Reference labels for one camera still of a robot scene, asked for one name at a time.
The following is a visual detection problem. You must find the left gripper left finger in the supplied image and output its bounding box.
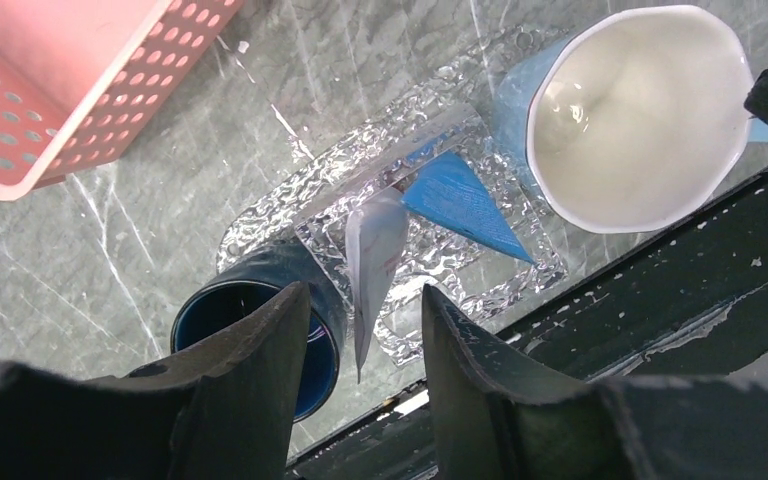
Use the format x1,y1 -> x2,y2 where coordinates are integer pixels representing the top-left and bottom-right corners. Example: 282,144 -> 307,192
0,282 -> 310,479

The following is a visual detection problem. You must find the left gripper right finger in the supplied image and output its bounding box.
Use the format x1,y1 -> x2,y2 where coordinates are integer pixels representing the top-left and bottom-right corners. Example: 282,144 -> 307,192
422,285 -> 768,479

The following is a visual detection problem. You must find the light blue mug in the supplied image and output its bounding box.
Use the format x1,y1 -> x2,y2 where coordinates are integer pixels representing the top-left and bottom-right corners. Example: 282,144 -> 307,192
493,5 -> 768,234

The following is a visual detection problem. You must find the clear textured oval tray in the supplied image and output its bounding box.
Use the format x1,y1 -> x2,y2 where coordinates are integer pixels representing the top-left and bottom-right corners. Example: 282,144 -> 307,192
216,29 -> 567,366

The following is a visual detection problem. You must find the dark blue mug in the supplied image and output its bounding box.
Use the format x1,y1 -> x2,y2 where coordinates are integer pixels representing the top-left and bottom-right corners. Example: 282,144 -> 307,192
170,238 -> 348,422

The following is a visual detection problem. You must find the white red-capped toothpaste tube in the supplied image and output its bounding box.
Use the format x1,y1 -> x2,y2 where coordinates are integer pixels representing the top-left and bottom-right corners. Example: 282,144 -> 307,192
345,187 -> 409,379

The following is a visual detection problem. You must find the blue toothpaste tube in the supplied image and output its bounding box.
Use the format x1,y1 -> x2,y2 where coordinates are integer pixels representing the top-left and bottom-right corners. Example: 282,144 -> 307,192
402,151 -> 533,263

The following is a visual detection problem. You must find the pink perforated plastic basket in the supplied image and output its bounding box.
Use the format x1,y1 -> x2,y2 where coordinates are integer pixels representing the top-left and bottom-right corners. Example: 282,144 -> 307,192
0,0 -> 242,201

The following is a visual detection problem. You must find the black base frame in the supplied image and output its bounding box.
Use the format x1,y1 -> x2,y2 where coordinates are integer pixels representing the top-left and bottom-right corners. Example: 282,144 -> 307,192
286,169 -> 768,479

